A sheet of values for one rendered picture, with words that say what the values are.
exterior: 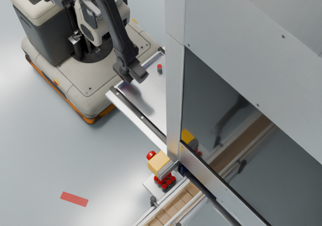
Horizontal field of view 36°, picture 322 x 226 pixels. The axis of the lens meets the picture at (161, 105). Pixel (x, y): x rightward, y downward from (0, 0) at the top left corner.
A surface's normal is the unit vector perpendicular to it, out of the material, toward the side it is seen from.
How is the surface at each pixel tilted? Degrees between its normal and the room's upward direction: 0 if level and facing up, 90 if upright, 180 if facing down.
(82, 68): 0
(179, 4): 90
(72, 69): 0
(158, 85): 0
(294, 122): 90
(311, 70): 90
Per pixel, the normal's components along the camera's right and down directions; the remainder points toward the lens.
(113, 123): -0.02, -0.44
